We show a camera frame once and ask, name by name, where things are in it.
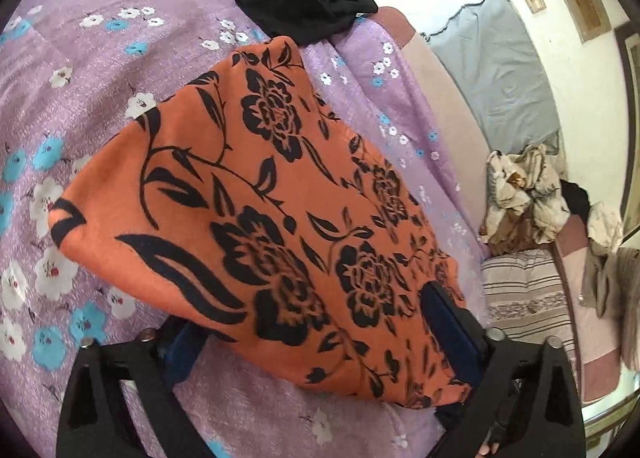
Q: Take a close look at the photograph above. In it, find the orange black floral garment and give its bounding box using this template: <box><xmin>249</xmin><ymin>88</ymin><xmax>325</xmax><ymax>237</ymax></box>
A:
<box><xmin>47</xmin><ymin>36</ymin><xmax>476</xmax><ymax>411</ymax></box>

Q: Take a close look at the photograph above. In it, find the purple floral bedsheet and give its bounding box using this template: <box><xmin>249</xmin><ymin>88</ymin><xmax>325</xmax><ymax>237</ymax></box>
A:
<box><xmin>0</xmin><ymin>0</ymin><xmax>493</xmax><ymax>458</ymax></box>

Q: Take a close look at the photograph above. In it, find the striped pillow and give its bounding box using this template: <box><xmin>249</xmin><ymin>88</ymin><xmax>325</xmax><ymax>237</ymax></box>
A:
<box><xmin>481</xmin><ymin>248</ymin><xmax>577</xmax><ymax>356</ymax></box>

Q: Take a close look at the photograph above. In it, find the cream brown floral cloth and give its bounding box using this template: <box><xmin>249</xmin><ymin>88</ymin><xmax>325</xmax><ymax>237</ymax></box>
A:
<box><xmin>478</xmin><ymin>143</ymin><xmax>572</xmax><ymax>255</ymax></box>

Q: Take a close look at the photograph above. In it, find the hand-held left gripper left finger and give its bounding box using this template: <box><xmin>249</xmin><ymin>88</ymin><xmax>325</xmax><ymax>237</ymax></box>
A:
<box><xmin>55</xmin><ymin>317</ymin><xmax>207</xmax><ymax>458</ymax></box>

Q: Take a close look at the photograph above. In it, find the grey cloth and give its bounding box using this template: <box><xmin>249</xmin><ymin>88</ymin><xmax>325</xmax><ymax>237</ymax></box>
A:
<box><xmin>579</xmin><ymin>247</ymin><xmax>622</xmax><ymax>321</ymax></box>

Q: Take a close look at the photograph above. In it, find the pink mattress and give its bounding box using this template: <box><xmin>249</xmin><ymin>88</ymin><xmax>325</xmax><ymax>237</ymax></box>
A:
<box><xmin>372</xmin><ymin>6</ymin><xmax>626</xmax><ymax>404</ymax></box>

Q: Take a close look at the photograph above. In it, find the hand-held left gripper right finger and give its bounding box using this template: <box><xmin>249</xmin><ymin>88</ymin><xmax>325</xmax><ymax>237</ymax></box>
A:
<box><xmin>421</xmin><ymin>282</ymin><xmax>587</xmax><ymax>458</ymax></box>

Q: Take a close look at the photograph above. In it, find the dark framed wall picture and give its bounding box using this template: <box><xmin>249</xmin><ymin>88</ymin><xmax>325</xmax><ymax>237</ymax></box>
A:
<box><xmin>612</xmin><ymin>22</ymin><xmax>640</xmax><ymax>244</ymax></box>

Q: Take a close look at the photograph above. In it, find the grey pillow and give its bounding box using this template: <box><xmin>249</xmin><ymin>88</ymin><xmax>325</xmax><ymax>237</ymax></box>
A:
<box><xmin>424</xmin><ymin>0</ymin><xmax>562</xmax><ymax>150</ymax></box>

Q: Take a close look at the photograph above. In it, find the black cloth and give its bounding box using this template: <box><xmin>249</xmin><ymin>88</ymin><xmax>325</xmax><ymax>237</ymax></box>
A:
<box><xmin>560</xmin><ymin>179</ymin><xmax>592</xmax><ymax>225</ymax></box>

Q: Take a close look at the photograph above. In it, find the metal wall panel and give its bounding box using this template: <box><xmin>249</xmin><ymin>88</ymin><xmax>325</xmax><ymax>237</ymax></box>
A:
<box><xmin>547</xmin><ymin>0</ymin><xmax>612</xmax><ymax>44</ymax></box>

